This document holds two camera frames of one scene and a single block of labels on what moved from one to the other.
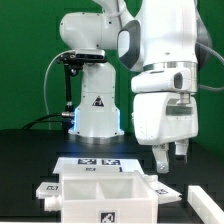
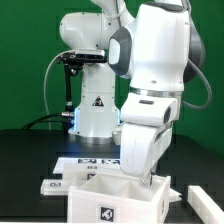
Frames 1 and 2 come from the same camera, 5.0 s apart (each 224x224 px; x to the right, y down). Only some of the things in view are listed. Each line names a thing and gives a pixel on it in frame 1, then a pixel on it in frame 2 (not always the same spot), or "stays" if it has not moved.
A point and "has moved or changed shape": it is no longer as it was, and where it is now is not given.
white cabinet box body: (112, 198) has moved or changed shape
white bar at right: (205, 207) stays
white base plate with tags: (96, 161) stays
